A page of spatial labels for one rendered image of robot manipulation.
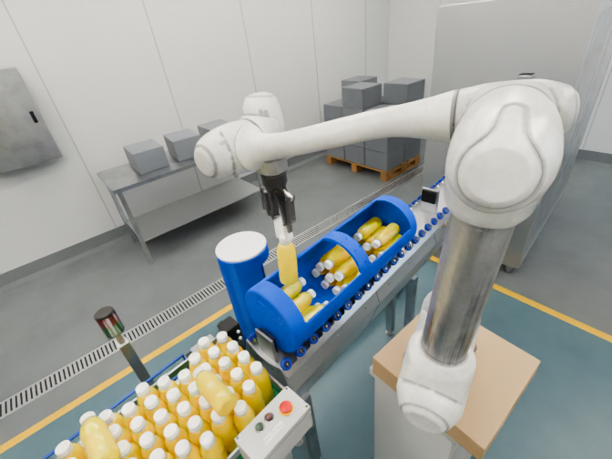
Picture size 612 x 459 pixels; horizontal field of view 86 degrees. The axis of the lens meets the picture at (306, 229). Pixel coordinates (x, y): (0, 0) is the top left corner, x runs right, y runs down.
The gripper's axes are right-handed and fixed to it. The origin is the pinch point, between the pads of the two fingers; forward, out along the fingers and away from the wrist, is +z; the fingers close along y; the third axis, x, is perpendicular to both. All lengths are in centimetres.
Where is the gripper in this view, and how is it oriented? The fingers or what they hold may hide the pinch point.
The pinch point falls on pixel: (283, 229)
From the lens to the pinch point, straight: 105.5
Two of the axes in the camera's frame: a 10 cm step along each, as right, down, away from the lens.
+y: -7.2, -3.0, 6.2
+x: -6.9, 4.6, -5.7
